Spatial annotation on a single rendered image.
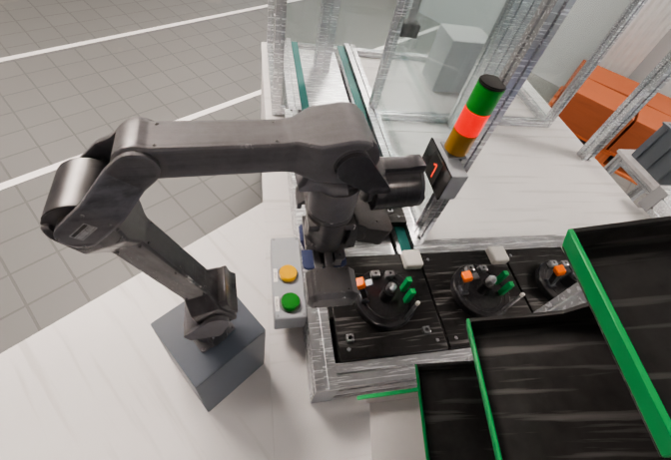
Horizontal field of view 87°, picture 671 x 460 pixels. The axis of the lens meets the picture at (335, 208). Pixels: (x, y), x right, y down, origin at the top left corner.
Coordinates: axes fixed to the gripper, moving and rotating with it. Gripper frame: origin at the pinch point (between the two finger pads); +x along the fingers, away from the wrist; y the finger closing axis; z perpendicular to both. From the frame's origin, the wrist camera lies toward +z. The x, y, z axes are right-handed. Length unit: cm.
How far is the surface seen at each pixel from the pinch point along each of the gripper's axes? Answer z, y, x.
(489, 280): 42.6, 4.6, 22.1
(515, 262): 58, 13, 29
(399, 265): 25.4, 13.5, 28.9
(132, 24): -115, 326, 124
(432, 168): 28.9, 24.3, 5.8
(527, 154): 101, 68, 41
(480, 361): 13.1, -18.9, -9.6
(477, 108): 30.1, 22.2, -11.3
